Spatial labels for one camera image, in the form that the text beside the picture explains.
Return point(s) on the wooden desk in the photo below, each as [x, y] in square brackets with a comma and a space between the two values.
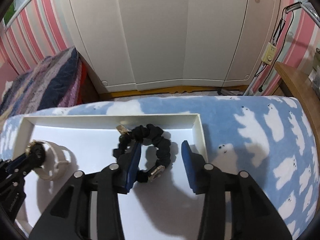
[300, 87]

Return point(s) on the blue polar bear blanket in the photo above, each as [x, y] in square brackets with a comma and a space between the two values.
[268, 136]

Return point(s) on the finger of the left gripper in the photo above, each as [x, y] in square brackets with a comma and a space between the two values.
[25, 162]

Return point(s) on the beige wall switch box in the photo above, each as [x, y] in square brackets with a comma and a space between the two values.
[268, 54]

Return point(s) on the cream strap wristwatch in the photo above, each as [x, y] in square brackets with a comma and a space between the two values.
[51, 164]

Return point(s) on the black scrunchie with charm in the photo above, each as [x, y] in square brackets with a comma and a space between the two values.
[148, 135]

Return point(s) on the white cardboard tray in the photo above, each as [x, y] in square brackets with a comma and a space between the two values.
[165, 208]

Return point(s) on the white ornate wardrobe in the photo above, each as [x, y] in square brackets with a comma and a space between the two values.
[149, 44]

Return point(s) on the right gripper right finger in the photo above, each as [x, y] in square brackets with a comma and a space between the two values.
[253, 214]

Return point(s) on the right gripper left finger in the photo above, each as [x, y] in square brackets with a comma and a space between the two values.
[68, 214]

